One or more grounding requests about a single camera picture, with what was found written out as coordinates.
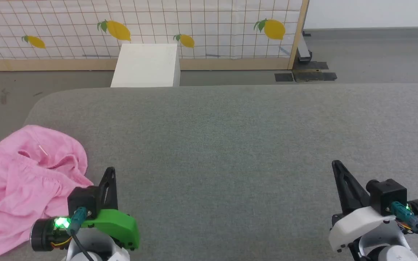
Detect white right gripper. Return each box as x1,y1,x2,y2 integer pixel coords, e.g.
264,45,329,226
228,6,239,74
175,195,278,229
328,160,418,253

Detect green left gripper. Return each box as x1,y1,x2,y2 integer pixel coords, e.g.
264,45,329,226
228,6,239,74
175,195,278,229
30,167,140,251

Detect pink shorts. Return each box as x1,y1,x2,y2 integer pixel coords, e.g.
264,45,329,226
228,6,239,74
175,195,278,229
0,125,94,261

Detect large black floor plate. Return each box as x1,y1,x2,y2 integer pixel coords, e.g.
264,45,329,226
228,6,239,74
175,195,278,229
292,61,338,82

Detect grey fabric sofa cushion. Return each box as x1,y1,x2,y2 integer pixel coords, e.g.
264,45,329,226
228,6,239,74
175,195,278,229
0,83,418,261

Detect white rectangular box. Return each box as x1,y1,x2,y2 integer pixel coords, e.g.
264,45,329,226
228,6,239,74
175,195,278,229
110,43,181,88

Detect grey metal screen foot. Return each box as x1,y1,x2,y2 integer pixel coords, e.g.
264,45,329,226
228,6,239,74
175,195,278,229
298,31,313,64

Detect lemon print partition screen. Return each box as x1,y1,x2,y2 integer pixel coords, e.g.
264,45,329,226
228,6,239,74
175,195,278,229
0,0,310,71

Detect left arm teal-plug cable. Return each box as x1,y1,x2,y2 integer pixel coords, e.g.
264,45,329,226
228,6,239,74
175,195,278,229
67,207,95,261

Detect arm teal-plug cable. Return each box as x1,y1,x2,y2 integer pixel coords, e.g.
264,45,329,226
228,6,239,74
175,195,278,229
390,202,418,253
67,207,95,261

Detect right arm teal-plug cable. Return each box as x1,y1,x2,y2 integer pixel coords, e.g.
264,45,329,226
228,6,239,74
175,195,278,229
390,202,418,253

